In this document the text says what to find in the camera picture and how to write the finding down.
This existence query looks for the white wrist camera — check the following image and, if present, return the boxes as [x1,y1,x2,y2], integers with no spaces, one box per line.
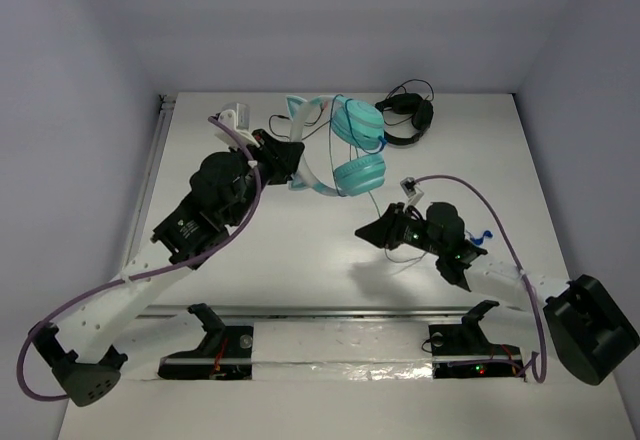
[400,177,424,210]
[208,102,258,148]

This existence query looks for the aluminium left side rail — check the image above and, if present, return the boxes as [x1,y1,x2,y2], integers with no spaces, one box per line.
[120,94,177,268]

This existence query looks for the black headphones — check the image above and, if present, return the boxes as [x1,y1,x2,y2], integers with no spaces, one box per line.
[374,78,435,147]

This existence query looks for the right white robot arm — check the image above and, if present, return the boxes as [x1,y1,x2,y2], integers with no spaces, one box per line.
[355,202,639,386]

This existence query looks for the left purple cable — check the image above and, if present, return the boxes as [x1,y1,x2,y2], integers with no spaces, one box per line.
[16,114,262,403]

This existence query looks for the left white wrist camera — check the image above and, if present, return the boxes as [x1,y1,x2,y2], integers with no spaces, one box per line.
[208,102,258,148]

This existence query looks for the aluminium front rail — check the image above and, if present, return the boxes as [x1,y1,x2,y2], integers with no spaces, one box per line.
[139,304,501,321]

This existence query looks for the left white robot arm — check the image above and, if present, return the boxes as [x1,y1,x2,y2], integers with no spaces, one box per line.
[16,129,305,407]

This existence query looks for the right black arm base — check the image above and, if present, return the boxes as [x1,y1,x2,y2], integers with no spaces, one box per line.
[421,300,526,380]

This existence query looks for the aluminium rail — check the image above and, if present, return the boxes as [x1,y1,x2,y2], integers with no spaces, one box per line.
[120,94,177,268]
[139,304,501,321]

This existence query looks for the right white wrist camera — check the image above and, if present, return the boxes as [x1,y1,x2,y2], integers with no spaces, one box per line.
[400,177,424,210]

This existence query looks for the teal cat ear headphones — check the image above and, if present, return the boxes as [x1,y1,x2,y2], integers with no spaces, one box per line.
[285,94,387,197]

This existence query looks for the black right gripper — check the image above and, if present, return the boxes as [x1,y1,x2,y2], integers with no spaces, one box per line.
[355,202,445,257]

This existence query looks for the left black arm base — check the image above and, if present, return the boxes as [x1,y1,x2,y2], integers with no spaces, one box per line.
[157,303,254,381]

